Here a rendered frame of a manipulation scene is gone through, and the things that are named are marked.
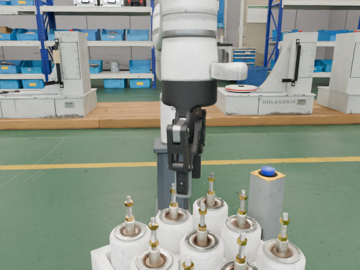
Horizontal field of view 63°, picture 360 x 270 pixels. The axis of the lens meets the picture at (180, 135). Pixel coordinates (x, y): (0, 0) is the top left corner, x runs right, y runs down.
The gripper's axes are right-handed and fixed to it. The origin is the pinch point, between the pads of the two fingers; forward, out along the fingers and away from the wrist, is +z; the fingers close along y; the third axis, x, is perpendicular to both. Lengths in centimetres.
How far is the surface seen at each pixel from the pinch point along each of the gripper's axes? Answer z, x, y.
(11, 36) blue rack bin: -59, -387, -381
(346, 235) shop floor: 46, 43, -69
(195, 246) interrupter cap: 21.7, -1.9, -15.0
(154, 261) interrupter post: 21.3, -8.7, -7.8
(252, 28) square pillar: -88, -10, -656
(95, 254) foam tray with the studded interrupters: 28.7, -26.9, -15.8
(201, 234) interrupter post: 19.5, -0.9, -16.4
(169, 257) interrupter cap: 21.9, -6.4, -10.2
